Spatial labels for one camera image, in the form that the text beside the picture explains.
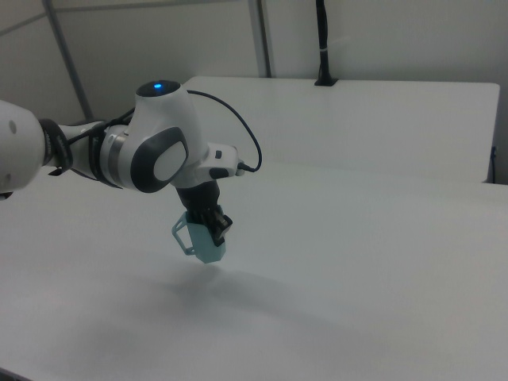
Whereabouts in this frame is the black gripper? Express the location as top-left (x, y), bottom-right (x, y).
top-left (175, 180), bottom-right (234, 245)

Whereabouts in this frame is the light teal faceted cup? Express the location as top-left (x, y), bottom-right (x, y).
top-left (171, 211), bottom-right (229, 265)

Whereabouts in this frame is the white side table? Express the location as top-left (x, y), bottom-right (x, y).
top-left (180, 75), bottom-right (501, 184)

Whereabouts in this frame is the black pole with base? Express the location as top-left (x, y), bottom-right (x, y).
top-left (314, 0), bottom-right (339, 87)

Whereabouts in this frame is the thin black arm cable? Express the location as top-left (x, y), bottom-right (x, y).
top-left (59, 90), bottom-right (264, 174)

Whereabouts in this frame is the black velcro cable strap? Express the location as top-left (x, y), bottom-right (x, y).
top-left (38, 117), bottom-right (75, 177)

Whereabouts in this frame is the grey metal frame post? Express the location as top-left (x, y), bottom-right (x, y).
top-left (248, 0), bottom-right (275, 79)
top-left (42, 0), bottom-right (95, 122)

